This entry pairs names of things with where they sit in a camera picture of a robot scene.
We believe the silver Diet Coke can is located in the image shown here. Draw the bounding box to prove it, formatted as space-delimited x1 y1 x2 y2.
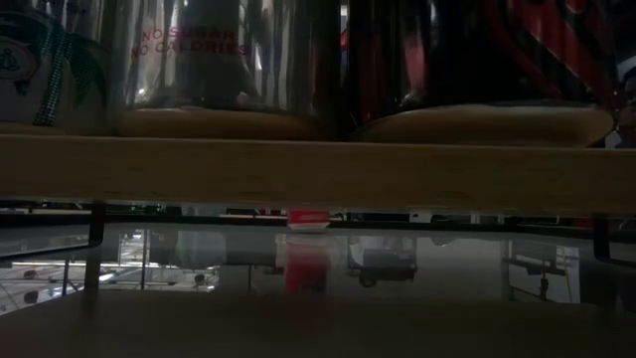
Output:
111 0 344 142

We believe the red Fanta can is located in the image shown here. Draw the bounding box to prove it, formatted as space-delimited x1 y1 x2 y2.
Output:
286 208 331 234

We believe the wooden shelf with black frame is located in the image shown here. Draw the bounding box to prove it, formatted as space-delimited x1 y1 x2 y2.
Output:
0 129 636 268

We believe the white Celsius can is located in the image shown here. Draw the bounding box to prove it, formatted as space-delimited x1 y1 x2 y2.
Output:
0 0 118 136

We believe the dark red soda can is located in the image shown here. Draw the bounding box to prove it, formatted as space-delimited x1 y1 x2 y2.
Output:
347 0 620 148

